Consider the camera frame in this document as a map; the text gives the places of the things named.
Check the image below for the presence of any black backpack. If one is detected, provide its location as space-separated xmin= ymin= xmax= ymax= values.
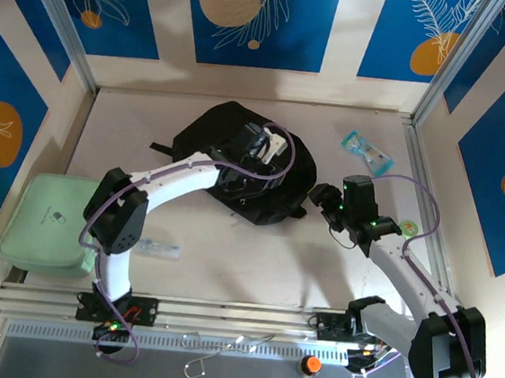
xmin=143 ymin=92 xmax=325 ymax=233

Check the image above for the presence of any small clear plastic packet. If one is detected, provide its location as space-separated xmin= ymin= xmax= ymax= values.
xmin=134 ymin=235 xmax=184 ymax=263

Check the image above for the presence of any mint green pencil case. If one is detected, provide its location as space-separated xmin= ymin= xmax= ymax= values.
xmin=0 ymin=167 xmax=112 ymax=280

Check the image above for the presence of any round green sticker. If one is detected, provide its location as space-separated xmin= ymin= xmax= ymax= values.
xmin=395 ymin=217 xmax=418 ymax=240

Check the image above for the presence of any light blue plastic packet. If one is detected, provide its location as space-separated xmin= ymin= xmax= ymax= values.
xmin=338 ymin=129 xmax=398 ymax=179

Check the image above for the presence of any black right base connector block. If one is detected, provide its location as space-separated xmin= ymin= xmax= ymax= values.
xmin=344 ymin=346 xmax=393 ymax=378

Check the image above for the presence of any black base connector block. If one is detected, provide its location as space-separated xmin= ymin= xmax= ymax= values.
xmin=92 ymin=320 xmax=129 ymax=344
xmin=344 ymin=346 xmax=393 ymax=378

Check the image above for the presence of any orange emergency stop button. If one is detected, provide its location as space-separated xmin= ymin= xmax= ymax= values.
xmin=295 ymin=355 xmax=323 ymax=378

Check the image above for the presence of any black left base connector block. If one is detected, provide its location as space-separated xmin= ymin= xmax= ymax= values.
xmin=92 ymin=320 xmax=129 ymax=344

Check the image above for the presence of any aluminium side rail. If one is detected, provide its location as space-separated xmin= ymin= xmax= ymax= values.
xmin=382 ymin=114 xmax=482 ymax=320

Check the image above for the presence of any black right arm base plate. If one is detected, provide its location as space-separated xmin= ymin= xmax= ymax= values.
xmin=315 ymin=311 xmax=398 ymax=349

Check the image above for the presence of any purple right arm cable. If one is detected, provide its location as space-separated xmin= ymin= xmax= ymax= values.
xmin=343 ymin=171 xmax=502 ymax=378

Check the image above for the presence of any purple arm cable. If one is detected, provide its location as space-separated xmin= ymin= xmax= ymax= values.
xmin=343 ymin=171 xmax=502 ymax=378
xmin=66 ymin=103 xmax=301 ymax=378

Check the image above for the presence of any aluminium table edge rail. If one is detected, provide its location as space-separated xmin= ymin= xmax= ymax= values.
xmin=0 ymin=273 xmax=479 ymax=366

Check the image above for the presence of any white wire with hook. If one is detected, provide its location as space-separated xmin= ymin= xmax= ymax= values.
xmin=177 ymin=324 xmax=277 ymax=378

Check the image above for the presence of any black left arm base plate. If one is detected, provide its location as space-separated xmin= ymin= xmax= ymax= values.
xmin=75 ymin=290 xmax=161 ymax=329

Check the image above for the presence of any aluminium frame post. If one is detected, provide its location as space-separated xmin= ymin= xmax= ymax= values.
xmin=8 ymin=0 xmax=109 ymax=95
xmin=410 ymin=0 xmax=505 ymax=135

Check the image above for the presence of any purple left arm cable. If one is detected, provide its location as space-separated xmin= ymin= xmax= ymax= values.
xmin=66 ymin=103 xmax=301 ymax=378

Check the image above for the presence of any grey slotted cable duct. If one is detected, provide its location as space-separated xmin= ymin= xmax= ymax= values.
xmin=4 ymin=314 xmax=354 ymax=373

